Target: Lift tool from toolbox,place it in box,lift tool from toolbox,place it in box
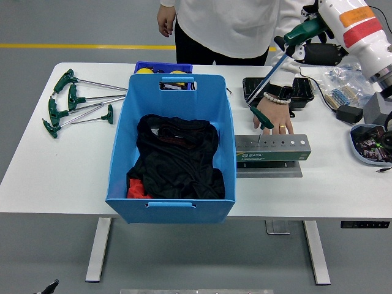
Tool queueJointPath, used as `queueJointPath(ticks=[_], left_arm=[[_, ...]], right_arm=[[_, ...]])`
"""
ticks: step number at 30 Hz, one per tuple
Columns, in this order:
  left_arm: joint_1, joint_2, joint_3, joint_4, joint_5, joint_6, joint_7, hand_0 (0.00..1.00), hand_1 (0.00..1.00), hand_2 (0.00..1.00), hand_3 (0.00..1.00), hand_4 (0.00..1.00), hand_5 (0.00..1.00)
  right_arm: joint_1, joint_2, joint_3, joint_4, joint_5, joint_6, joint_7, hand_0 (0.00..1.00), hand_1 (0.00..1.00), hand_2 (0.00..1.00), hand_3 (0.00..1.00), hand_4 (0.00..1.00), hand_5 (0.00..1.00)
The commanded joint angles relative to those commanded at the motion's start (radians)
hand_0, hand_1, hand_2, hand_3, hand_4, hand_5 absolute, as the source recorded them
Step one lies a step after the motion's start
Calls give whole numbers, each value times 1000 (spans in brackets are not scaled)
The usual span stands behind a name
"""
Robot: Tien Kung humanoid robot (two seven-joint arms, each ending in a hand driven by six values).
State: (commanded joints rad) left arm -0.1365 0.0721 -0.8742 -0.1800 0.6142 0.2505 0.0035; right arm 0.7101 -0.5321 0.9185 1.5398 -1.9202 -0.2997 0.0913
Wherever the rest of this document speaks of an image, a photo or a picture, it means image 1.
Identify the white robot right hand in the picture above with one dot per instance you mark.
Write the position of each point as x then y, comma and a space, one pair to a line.
358, 27

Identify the person's right hand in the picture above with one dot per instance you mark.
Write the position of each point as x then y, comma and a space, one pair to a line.
167, 20

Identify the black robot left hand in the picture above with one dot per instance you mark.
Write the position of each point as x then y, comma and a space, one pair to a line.
49, 288

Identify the person's left hand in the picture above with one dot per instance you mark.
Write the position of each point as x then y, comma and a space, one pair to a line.
277, 118

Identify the grey metal hex key stand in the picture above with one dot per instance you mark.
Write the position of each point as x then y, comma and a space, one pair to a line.
272, 156

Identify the person's left forearm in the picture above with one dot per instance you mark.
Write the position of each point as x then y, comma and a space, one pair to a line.
284, 76

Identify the large blue plastic box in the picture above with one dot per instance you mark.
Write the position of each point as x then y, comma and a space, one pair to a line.
174, 95

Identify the grey box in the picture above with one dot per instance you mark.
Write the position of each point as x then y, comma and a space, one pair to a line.
375, 108

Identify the black wristwatch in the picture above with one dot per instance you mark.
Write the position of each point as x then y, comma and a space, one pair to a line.
283, 91

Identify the black plastic tray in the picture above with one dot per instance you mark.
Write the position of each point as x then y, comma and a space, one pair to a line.
303, 92

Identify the small dark blue bin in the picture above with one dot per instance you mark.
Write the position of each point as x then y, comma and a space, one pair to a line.
165, 65

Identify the clear plastic parts bags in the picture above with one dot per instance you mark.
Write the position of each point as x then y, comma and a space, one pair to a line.
343, 75

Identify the person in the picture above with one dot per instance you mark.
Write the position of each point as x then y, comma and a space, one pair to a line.
226, 24

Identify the white table leg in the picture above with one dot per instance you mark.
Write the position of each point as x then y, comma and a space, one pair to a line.
317, 254
98, 251

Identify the black power adapter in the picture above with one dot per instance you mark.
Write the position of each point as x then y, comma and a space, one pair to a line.
349, 114

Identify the light blue parts dish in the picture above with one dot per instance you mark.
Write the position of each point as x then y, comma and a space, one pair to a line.
367, 147

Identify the black cloth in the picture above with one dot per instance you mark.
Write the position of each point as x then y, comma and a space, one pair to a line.
177, 159

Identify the grey metal floor plate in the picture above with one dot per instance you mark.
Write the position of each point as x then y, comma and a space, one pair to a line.
277, 227

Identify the red cloth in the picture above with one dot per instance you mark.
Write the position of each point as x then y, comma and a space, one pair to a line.
136, 189

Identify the black table control panel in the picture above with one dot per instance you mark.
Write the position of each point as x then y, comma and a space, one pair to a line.
364, 224

